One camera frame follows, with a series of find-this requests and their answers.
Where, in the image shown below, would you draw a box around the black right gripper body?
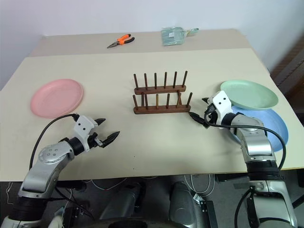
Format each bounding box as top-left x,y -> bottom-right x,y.
204,104 -> 218,124

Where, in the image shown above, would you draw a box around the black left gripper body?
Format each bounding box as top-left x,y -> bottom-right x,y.
87,132 -> 105,149

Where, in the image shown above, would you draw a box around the wooden dish rack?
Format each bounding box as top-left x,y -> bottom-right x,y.
132,70 -> 193,115

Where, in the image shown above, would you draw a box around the green plate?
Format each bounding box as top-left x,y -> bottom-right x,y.
219,80 -> 279,111

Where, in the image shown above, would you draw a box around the pink plate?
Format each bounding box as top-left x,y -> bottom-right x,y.
30,78 -> 85,119

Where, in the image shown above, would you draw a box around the blue plate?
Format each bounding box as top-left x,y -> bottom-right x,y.
231,105 -> 289,153

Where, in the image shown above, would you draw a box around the dark grey rounded shape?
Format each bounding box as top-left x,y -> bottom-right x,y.
98,183 -> 143,220
168,181 -> 208,228

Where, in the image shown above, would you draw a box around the teal metal clip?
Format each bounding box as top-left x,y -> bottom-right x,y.
185,27 -> 200,37

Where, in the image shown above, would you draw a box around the teal transparent pouch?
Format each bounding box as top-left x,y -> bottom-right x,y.
161,26 -> 187,47

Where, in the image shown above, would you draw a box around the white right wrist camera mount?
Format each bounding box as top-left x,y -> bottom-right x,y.
211,90 -> 234,125

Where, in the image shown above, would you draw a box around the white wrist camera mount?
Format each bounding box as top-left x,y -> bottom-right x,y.
211,90 -> 234,125
73,115 -> 98,152

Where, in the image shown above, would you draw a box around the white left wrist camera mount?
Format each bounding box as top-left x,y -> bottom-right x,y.
73,115 -> 98,152

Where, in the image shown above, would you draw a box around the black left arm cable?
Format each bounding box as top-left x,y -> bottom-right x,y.
29,114 -> 80,171

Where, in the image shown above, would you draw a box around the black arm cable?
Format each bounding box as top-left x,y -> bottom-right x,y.
204,111 -> 285,171
29,114 -> 80,171

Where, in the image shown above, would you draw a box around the white floor cable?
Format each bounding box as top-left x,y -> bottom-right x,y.
91,177 -> 134,191
184,174 -> 216,197

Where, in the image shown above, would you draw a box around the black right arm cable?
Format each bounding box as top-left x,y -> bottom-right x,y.
204,111 -> 285,171

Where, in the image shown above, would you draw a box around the orange handled pliers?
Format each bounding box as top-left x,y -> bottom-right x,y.
106,34 -> 135,49

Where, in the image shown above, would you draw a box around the black torso cable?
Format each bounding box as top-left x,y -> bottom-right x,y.
234,187 -> 253,228

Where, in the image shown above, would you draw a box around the black metal bracket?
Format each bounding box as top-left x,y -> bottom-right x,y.
199,200 -> 218,228

